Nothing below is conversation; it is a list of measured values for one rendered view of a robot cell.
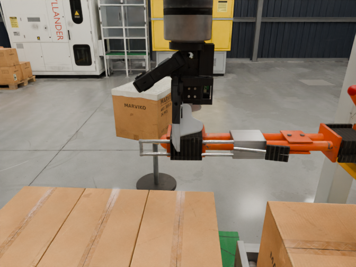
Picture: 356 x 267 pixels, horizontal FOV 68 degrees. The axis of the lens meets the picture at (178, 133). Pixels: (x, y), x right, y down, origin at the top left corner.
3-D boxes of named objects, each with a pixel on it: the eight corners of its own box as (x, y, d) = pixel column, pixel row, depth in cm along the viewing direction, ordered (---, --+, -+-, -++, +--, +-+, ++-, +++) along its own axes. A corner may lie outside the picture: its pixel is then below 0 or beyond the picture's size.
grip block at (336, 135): (348, 144, 63) (355, 121, 61) (375, 165, 54) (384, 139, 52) (313, 144, 64) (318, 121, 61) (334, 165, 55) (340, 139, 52)
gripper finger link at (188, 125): (203, 149, 48) (203, 101, 50) (170, 149, 48) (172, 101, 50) (202, 152, 51) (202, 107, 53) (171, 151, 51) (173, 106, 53)
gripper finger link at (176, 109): (179, 121, 48) (180, 77, 50) (171, 121, 48) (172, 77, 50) (180, 127, 53) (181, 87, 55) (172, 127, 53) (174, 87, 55)
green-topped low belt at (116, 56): (150, 73, 816) (149, 52, 791) (149, 76, 768) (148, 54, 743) (110, 73, 815) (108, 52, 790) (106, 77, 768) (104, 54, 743)
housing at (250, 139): (257, 146, 63) (259, 128, 61) (265, 160, 56) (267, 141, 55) (228, 145, 63) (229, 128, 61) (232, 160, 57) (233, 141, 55)
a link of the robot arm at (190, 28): (160, 15, 44) (166, 16, 53) (161, 45, 46) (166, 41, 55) (214, 14, 44) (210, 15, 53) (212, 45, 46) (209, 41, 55)
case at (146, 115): (150, 114, 270) (149, 75, 254) (187, 119, 255) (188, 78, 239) (115, 136, 219) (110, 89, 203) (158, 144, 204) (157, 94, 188)
